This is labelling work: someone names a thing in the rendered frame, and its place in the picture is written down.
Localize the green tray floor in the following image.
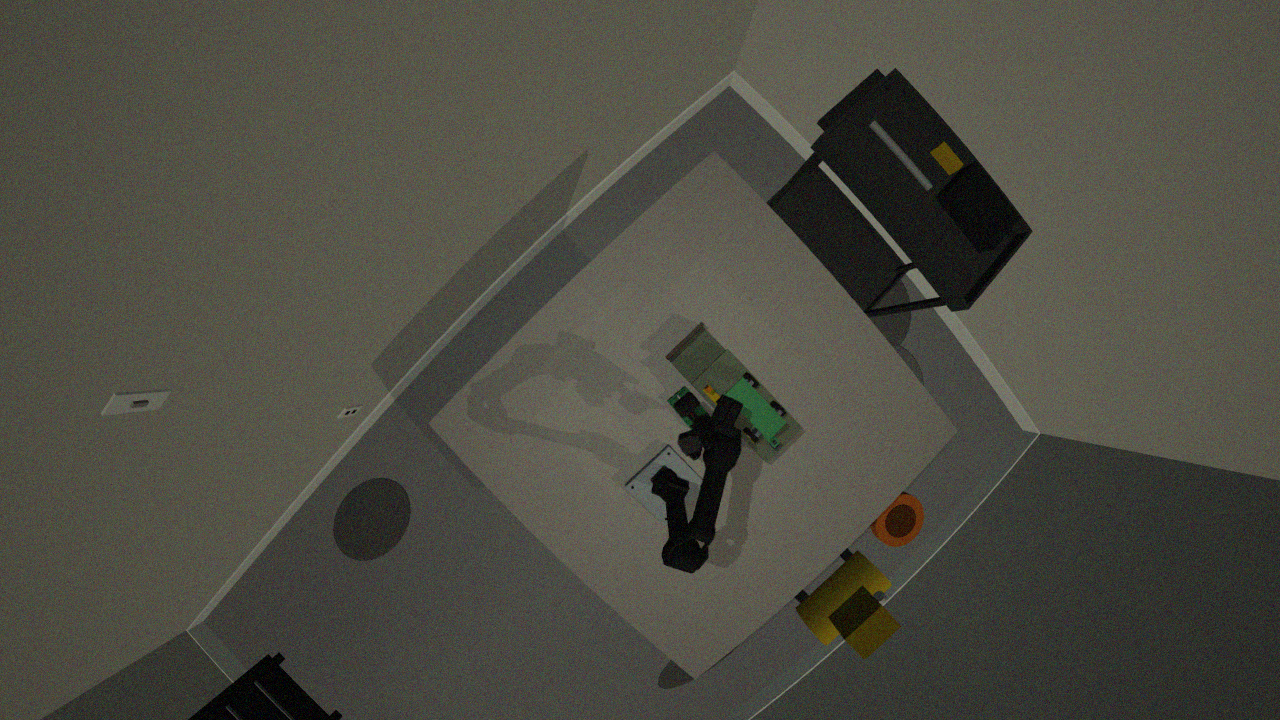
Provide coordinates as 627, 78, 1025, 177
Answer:
669, 389, 704, 427

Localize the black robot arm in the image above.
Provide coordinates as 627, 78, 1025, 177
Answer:
652, 395, 742, 573

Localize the green trolley with black wheels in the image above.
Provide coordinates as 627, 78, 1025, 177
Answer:
724, 372, 786, 448

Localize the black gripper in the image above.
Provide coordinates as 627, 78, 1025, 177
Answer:
673, 392, 712, 437

